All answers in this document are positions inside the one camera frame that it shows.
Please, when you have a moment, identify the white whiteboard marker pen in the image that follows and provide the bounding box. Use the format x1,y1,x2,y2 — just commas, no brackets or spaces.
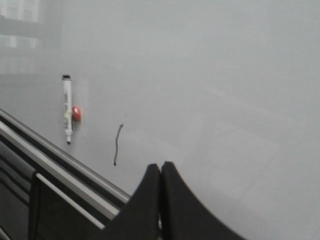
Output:
61,75,73,145

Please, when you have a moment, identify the white whiteboard with aluminium frame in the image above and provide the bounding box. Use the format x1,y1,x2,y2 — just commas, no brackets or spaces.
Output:
0,0,320,240

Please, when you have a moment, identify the grey black striped chair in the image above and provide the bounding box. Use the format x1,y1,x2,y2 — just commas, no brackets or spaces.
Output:
0,143,36,240

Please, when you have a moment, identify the white metal rack frame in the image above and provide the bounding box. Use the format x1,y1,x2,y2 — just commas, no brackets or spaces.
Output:
0,122,119,230

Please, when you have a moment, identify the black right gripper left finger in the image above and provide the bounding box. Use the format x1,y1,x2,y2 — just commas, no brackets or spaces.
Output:
99,164,160,240

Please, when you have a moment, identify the red round magnet on marker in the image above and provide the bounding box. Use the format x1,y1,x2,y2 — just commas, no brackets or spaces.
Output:
71,106,82,122

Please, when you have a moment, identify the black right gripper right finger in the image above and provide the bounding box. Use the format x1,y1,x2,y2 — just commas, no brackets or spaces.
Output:
161,161,243,240

